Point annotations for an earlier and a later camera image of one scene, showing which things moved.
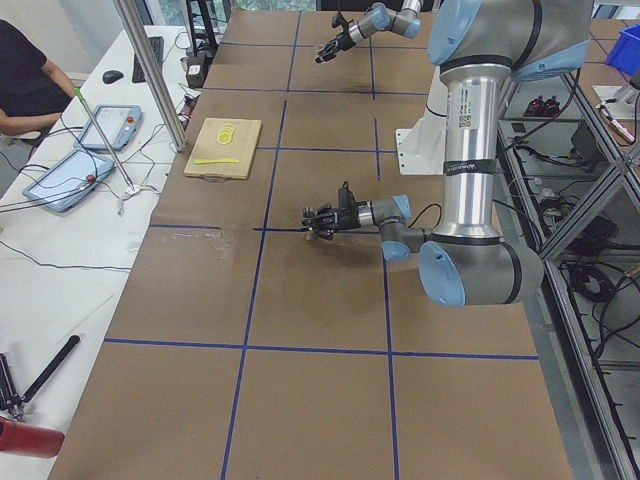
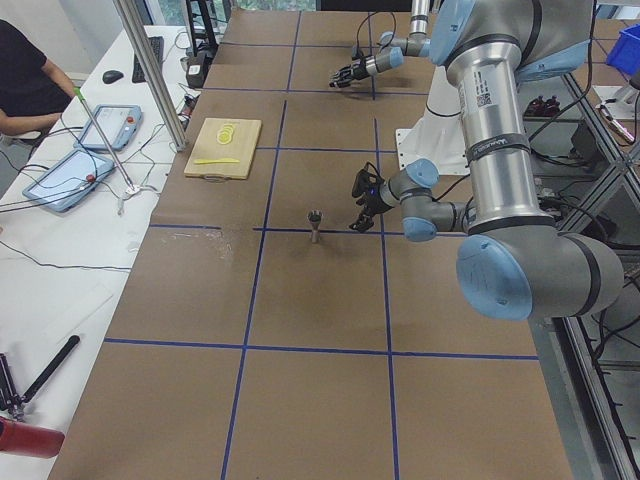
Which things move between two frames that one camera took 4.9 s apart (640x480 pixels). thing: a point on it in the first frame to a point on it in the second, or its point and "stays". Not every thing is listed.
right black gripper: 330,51 to 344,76
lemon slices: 225,134 stays
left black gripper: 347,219 to 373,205
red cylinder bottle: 29,439 stays
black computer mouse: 111,76 stays
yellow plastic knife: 220,160 stays
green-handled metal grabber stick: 80,95 stays
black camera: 346,197 to 368,184
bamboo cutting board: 224,148 stays
